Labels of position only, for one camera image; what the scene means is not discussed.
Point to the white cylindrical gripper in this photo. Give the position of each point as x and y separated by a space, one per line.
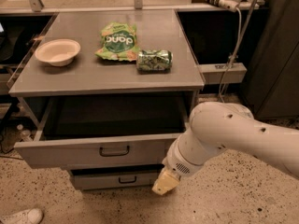
177 162

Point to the grey top drawer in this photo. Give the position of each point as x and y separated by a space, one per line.
102 140

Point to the grey drawer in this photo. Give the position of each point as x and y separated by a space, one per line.
115 177
102 140

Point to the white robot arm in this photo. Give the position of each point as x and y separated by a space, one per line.
216 127

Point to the grey bottom drawer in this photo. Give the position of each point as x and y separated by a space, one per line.
115 177

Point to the green soda can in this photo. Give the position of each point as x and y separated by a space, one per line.
154 60

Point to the white shoe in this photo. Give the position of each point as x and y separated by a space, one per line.
28 216

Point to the grey cabinet desk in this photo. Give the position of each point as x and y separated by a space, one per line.
101 73

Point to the dark side cabinet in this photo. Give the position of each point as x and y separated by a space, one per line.
271 86

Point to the green chip bag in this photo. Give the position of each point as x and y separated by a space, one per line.
118 42

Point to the white paper bowl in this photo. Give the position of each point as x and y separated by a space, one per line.
59 52

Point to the black top drawer handle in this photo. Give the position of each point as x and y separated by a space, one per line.
113 151

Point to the grey metal bracket block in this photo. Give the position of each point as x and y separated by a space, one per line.
220 73

